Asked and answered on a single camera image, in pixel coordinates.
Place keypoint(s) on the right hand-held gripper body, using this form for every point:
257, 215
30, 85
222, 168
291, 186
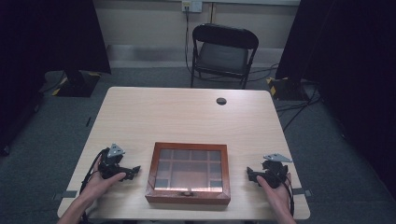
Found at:
275, 171

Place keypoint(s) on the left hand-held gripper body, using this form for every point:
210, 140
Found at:
109, 161

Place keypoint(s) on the wooden box with glass lid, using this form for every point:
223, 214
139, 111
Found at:
188, 174

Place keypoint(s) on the person's right hand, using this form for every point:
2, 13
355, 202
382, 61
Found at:
275, 194

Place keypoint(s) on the person's left hand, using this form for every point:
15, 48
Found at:
98, 185

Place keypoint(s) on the small black floor strip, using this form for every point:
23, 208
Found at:
88, 121

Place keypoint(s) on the black stand base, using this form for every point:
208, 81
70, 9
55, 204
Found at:
77, 83
285, 88

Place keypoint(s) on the black folding chair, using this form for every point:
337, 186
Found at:
222, 54

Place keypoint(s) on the black curtain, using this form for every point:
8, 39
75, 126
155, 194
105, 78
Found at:
348, 68
46, 43

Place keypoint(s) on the grey table bracket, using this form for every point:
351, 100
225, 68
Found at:
64, 195
302, 191

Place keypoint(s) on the white wall socket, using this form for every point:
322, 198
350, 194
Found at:
191, 5

